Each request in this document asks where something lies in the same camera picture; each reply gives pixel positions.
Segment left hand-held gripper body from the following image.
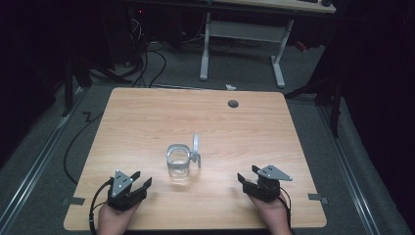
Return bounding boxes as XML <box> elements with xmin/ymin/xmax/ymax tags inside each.
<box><xmin>107</xmin><ymin>169</ymin><xmax>148</xmax><ymax>212</ymax></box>

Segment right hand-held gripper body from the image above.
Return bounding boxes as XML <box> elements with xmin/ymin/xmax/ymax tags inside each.
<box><xmin>242</xmin><ymin>164</ymin><xmax>294</xmax><ymax>203</ymax></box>

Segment clear glass jar hinged lid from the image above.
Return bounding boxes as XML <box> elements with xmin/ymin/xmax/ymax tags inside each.
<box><xmin>165</xmin><ymin>132</ymin><xmax>203</xmax><ymax>179</ymax></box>

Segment person's right hand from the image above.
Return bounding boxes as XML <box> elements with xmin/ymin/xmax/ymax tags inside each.
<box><xmin>248</xmin><ymin>193</ymin><xmax>292</xmax><ymax>235</ymax></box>

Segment person's left hand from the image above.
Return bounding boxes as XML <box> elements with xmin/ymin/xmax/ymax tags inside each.
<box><xmin>97</xmin><ymin>201</ymin><xmax>141</xmax><ymax>235</ymax></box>

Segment grey tape strip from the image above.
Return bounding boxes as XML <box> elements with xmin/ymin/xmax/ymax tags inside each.
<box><xmin>307</xmin><ymin>193</ymin><xmax>329</xmax><ymax>206</ymax></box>

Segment black tripod stand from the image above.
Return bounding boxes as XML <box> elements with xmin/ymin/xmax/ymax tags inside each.
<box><xmin>283</xmin><ymin>63</ymin><xmax>346</xmax><ymax>139</ymax></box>

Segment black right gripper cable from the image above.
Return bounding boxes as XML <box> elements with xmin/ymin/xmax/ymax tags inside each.
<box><xmin>278</xmin><ymin>187</ymin><xmax>294</xmax><ymax>230</ymax></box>

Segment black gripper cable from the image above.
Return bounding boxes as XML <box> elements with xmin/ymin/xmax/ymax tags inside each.
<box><xmin>278</xmin><ymin>187</ymin><xmax>294</xmax><ymax>230</ymax></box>
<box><xmin>88</xmin><ymin>177</ymin><xmax>115</xmax><ymax>235</ymax></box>

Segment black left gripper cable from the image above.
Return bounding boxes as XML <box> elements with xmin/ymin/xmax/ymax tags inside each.
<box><xmin>88</xmin><ymin>177</ymin><xmax>115</xmax><ymax>235</ymax></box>

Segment black floor cable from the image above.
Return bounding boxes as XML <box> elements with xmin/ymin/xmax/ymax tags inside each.
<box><xmin>63</xmin><ymin>111</ymin><xmax>106</xmax><ymax>186</ymax></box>

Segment metal floor rail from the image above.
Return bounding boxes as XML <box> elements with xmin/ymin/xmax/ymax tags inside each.
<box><xmin>317</xmin><ymin>105</ymin><xmax>382</xmax><ymax>235</ymax></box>
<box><xmin>0</xmin><ymin>87</ymin><xmax>88</xmax><ymax>235</ymax></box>

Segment bundle of black floor cables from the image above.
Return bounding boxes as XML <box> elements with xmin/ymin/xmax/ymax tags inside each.
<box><xmin>127</xmin><ymin>18</ymin><xmax>167</xmax><ymax>89</ymax></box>

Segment white metal frame desk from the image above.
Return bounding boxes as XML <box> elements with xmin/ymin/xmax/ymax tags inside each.
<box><xmin>199</xmin><ymin>0</ymin><xmax>338</xmax><ymax>89</ymax></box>

